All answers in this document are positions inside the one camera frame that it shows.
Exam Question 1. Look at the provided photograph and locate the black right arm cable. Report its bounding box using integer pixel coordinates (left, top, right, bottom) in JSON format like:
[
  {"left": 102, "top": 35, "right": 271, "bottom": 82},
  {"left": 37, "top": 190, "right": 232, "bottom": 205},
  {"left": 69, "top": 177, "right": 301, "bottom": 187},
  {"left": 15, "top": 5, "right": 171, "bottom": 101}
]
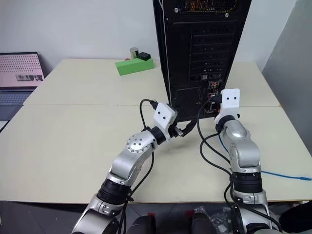
[{"left": 196, "top": 94, "right": 283, "bottom": 234}]

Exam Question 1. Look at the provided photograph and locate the small black box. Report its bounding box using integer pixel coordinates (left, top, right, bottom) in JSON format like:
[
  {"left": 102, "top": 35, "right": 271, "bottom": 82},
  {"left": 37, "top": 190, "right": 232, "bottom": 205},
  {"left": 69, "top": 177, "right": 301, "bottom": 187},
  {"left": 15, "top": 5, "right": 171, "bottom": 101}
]
[{"left": 138, "top": 51, "right": 152, "bottom": 62}]

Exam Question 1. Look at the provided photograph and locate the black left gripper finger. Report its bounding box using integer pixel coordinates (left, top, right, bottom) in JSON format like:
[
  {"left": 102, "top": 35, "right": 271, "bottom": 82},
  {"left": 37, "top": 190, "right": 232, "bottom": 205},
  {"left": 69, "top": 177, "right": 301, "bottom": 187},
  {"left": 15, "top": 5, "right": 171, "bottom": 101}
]
[
  {"left": 185, "top": 116, "right": 198, "bottom": 130},
  {"left": 181, "top": 124, "right": 195, "bottom": 137}
]

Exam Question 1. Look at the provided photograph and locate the grey laptop with pink screen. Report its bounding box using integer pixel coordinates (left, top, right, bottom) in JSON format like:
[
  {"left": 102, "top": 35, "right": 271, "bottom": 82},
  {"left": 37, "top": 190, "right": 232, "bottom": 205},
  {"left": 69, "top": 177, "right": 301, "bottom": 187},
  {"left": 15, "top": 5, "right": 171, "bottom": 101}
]
[{"left": 0, "top": 51, "right": 46, "bottom": 121}]

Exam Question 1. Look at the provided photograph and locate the blue ethernet cable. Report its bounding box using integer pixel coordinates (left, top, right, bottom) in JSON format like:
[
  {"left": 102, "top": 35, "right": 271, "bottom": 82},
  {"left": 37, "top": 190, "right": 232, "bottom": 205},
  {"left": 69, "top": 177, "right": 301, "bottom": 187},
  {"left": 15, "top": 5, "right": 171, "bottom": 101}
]
[{"left": 217, "top": 124, "right": 312, "bottom": 182}]

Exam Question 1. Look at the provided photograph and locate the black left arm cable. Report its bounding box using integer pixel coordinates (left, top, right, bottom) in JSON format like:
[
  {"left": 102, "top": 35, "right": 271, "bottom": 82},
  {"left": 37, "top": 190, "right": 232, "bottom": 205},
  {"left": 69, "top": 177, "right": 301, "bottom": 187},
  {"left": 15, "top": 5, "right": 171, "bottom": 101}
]
[{"left": 118, "top": 98, "right": 158, "bottom": 234}]

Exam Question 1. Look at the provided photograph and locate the grey partition panel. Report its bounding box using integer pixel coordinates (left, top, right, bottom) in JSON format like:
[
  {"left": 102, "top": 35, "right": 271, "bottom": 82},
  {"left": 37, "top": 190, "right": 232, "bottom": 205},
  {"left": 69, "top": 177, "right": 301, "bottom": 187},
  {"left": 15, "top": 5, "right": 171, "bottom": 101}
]
[{"left": 261, "top": 16, "right": 312, "bottom": 158}]

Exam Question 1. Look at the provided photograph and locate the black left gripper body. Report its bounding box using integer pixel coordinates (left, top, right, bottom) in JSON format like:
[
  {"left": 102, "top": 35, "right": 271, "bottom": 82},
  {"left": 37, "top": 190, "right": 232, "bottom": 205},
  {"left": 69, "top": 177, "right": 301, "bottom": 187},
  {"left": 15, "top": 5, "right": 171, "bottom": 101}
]
[{"left": 170, "top": 123, "right": 186, "bottom": 138}]

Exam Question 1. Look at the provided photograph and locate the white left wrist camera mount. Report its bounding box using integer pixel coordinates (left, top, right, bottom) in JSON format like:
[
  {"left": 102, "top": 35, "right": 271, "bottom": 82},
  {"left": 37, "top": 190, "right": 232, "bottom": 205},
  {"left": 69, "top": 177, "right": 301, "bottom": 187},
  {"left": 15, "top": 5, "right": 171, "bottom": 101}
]
[{"left": 153, "top": 102, "right": 179, "bottom": 141}]

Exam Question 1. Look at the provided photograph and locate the clear plastic bag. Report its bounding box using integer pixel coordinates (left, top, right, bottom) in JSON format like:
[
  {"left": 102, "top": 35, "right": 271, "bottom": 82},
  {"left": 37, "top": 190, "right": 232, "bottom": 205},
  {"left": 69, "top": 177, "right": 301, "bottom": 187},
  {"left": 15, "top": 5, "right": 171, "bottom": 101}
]
[{"left": 195, "top": 206, "right": 233, "bottom": 234}]

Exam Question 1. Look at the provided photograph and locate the black computer tower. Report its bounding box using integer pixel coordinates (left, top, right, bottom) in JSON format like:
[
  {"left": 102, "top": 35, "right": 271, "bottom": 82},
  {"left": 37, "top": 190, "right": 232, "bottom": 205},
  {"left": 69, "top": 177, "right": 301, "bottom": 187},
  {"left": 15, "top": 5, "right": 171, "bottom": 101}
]
[{"left": 152, "top": 0, "right": 252, "bottom": 123}]

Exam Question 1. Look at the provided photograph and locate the green rectangular box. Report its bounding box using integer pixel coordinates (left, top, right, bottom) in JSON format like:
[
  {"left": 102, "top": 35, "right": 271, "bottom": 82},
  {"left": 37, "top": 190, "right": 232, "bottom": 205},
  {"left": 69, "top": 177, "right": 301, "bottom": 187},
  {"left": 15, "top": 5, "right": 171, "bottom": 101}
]
[{"left": 115, "top": 58, "right": 156, "bottom": 77}]

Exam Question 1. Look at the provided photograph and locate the dark rounded shape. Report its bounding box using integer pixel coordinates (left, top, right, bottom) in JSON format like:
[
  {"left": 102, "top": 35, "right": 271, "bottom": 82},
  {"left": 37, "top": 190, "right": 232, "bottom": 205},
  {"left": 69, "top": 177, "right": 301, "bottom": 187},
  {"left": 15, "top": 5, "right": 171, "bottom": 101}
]
[
  {"left": 185, "top": 210, "right": 214, "bottom": 234},
  {"left": 131, "top": 212, "right": 157, "bottom": 234}
]

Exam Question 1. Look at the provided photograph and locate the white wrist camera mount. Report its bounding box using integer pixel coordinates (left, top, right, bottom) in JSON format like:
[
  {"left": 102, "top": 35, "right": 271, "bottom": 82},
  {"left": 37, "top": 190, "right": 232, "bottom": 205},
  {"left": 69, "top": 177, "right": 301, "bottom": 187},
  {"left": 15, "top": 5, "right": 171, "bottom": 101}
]
[
  {"left": 153, "top": 102, "right": 179, "bottom": 141},
  {"left": 217, "top": 88, "right": 241, "bottom": 120}
]

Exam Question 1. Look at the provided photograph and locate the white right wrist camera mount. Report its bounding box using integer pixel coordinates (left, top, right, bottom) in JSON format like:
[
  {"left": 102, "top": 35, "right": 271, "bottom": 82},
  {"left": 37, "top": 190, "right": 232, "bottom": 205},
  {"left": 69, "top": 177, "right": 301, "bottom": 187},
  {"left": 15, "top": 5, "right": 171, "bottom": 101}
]
[{"left": 217, "top": 88, "right": 241, "bottom": 120}]

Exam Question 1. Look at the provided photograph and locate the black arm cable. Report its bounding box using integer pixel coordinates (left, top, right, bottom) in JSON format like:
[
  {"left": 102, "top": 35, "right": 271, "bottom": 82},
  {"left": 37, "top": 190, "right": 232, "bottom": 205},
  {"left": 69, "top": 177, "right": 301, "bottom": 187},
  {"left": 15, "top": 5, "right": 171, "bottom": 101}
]
[
  {"left": 196, "top": 94, "right": 283, "bottom": 234},
  {"left": 118, "top": 98, "right": 158, "bottom": 234}
]

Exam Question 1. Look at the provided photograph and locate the black object under table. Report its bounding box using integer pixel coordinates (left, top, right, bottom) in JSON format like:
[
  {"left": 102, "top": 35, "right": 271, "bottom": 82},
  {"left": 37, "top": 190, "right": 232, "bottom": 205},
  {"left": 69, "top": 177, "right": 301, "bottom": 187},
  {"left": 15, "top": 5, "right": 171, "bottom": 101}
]
[{"left": 278, "top": 201, "right": 312, "bottom": 234}]

